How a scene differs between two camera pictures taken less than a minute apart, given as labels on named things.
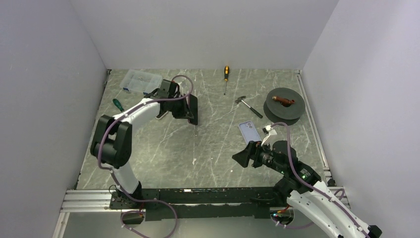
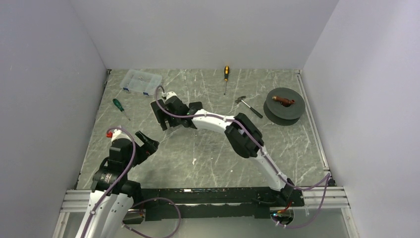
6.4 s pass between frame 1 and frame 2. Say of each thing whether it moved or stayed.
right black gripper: moved
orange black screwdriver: stayed
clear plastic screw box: stayed
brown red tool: stayed
